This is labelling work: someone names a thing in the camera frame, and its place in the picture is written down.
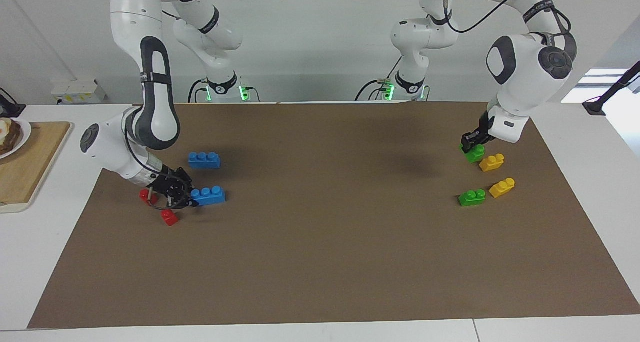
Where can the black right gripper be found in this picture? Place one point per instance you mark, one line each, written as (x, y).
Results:
(170, 187)

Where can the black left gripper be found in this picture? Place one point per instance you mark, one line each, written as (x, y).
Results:
(484, 131)

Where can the green two-stud toy brick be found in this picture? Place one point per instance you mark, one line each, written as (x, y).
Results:
(475, 155)
(472, 198)

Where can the blue three-stud toy brick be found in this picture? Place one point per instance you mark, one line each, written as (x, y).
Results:
(211, 197)
(204, 161)

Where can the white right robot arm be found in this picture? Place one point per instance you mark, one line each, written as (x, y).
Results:
(130, 31)

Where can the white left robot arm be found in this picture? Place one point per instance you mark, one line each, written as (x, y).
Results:
(520, 81)

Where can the yellow two-stud toy brick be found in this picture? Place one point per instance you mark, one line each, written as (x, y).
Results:
(491, 162)
(502, 188)

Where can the red single-stud toy brick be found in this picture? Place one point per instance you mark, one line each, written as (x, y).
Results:
(169, 218)
(144, 196)

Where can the brown table mat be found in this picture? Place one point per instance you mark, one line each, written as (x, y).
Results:
(325, 262)

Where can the black clamp stand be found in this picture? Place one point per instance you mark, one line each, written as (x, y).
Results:
(612, 89)

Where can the white power strip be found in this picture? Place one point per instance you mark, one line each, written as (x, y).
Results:
(77, 90)

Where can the wooden cutting board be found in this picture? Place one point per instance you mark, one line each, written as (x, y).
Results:
(30, 172)

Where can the white plate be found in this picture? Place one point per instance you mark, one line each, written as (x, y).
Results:
(24, 134)

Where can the toast with egg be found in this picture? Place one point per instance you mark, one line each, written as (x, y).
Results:
(7, 136)

